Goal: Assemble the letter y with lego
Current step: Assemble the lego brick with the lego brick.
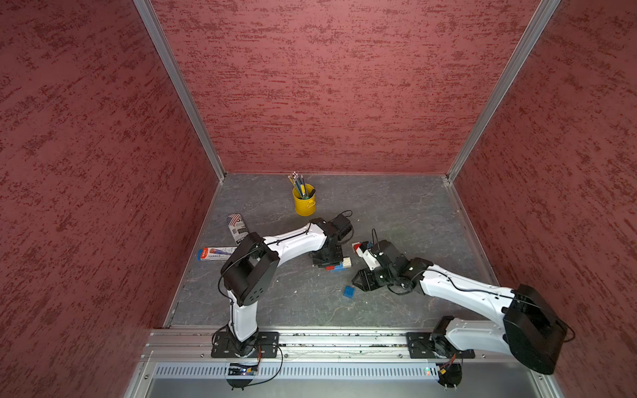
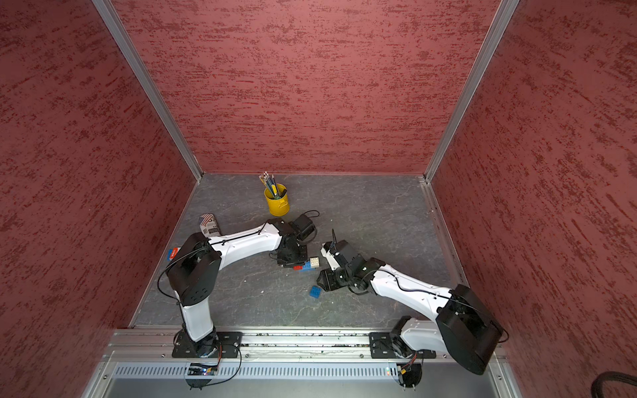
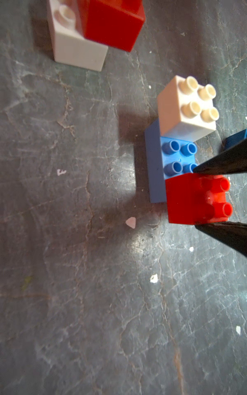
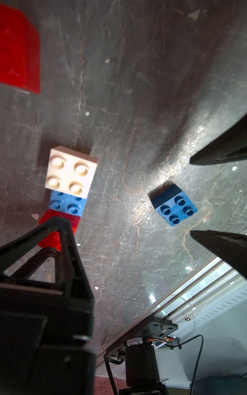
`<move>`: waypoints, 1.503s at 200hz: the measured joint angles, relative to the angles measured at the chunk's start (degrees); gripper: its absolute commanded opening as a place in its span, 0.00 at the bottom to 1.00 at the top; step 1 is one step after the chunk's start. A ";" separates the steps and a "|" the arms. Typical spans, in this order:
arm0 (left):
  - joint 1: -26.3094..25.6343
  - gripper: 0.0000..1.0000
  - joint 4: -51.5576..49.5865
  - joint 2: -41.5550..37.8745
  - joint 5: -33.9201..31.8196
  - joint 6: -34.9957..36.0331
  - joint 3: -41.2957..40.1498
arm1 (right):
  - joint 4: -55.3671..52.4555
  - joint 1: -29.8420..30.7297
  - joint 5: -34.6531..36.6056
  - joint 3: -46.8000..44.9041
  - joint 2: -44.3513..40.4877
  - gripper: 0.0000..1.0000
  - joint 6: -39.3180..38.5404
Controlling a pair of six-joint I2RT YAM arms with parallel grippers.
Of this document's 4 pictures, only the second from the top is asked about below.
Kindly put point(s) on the aluminium front rail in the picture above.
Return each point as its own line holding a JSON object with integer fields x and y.
{"x": 259, "y": 345}

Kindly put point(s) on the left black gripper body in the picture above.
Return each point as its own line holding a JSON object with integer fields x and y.
{"x": 296, "y": 255}

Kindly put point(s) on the long blue lego brick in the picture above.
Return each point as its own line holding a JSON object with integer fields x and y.
{"x": 306, "y": 266}

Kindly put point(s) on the yellow pencil cup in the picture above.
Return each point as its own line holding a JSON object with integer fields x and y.
{"x": 278, "y": 206}

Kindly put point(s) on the small blue lego brick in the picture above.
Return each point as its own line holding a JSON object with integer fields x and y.
{"x": 315, "y": 292}

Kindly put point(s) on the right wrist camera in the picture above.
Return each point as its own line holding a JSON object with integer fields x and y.
{"x": 339, "y": 254}

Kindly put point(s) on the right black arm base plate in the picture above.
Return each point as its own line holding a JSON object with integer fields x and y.
{"x": 391, "y": 346}

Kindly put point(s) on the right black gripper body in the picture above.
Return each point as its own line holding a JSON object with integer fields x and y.
{"x": 339, "y": 278}

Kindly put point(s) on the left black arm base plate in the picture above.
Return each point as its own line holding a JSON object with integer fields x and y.
{"x": 229, "y": 345}

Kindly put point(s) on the blue red toothpaste box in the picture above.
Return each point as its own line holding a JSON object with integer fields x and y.
{"x": 172, "y": 254}

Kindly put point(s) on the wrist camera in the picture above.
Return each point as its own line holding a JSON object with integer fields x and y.
{"x": 305, "y": 229}
{"x": 339, "y": 254}

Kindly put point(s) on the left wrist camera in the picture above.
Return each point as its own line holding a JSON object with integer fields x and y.
{"x": 305, "y": 229}

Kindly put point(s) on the bundle of coloured pencils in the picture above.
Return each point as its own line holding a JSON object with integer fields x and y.
{"x": 270, "y": 184}

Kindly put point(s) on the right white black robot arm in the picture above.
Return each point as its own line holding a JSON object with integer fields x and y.
{"x": 465, "y": 329}

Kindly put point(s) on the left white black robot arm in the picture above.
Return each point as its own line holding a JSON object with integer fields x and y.
{"x": 193, "y": 271}

